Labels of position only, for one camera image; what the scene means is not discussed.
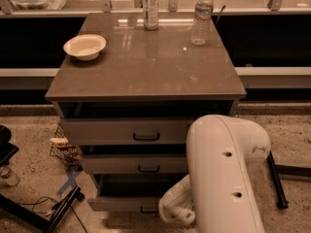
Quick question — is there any plastic bottle on floor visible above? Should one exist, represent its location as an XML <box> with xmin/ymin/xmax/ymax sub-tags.
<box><xmin>0</xmin><ymin>165</ymin><xmax>19</xmax><ymax>186</ymax></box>

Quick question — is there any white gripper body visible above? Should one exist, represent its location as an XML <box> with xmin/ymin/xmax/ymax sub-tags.
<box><xmin>158</xmin><ymin>175</ymin><xmax>195</xmax><ymax>226</ymax></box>

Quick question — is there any metal railing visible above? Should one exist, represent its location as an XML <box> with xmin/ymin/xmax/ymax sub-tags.
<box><xmin>0</xmin><ymin>0</ymin><xmax>311</xmax><ymax>18</ymax></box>

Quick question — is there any grey drawer cabinet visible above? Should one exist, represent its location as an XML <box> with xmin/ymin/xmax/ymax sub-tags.
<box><xmin>45</xmin><ymin>13</ymin><xmax>248</xmax><ymax>180</ymax></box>

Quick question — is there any labelled drink bottle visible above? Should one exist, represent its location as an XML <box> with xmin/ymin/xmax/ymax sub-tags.
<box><xmin>142</xmin><ymin>0</ymin><xmax>158</xmax><ymax>30</ymax></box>

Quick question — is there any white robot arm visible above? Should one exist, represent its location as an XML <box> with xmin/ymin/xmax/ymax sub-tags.
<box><xmin>158</xmin><ymin>115</ymin><xmax>271</xmax><ymax>233</ymax></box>

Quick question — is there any black stand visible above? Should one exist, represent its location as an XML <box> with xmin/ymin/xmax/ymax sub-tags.
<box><xmin>267</xmin><ymin>153</ymin><xmax>311</xmax><ymax>210</ymax></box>
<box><xmin>0</xmin><ymin>186</ymin><xmax>85</xmax><ymax>233</ymax></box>

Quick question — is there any black wire basket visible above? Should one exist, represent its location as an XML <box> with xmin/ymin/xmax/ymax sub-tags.
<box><xmin>50</xmin><ymin>125</ymin><xmax>80</xmax><ymax>167</ymax></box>

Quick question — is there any white paper bowl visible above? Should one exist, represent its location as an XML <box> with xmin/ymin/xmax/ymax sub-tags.
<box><xmin>63</xmin><ymin>34</ymin><xmax>106</xmax><ymax>61</ymax></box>

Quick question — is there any black cable on floor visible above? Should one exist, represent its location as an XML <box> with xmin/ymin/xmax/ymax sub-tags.
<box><xmin>16</xmin><ymin>195</ymin><xmax>89</xmax><ymax>233</ymax></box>

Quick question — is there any grey drawer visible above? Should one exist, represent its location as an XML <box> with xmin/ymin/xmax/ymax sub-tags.
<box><xmin>87</xmin><ymin>173</ymin><xmax>186</xmax><ymax>214</ymax></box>
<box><xmin>60</xmin><ymin>117</ymin><xmax>194</xmax><ymax>146</ymax></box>
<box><xmin>80</xmin><ymin>154</ymin><xmax>188</xmax><ymax>174</ymax></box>

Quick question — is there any blue tape cross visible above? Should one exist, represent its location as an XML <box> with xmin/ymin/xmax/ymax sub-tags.
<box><xmin>56</xmin><ymin>168</ymin><xmax>80</xmax><ymax>196</ymax></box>

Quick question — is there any snack package in basket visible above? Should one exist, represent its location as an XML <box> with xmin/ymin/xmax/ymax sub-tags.
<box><xmin>51</xmin><ymin>138</ymin><xmax>73</xmax><ymax>150</ymax></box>

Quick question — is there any black stand right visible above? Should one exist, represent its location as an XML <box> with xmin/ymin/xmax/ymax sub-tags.
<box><xmin>267</xmin><ymin>153</ymin><xmax>311</xmax><ymax>210</ymax></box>

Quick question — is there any clear water bottle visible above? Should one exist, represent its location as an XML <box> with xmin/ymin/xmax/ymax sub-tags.
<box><xmin>190</xmin><ymin>0</ymin><xmax>214</xmax><ymax>46</ymax></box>

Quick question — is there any black chair base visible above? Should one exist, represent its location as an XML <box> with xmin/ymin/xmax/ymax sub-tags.
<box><xmin>0</xmin><ymin>125</ymin><xmax>19</xmax><ymax>167</ymax></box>

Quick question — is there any black stand left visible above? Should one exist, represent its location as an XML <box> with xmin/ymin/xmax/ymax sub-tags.
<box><xmin>0</xmin><ymin>186</ymin><xmax>85</xmax><ymax>233</ymax></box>

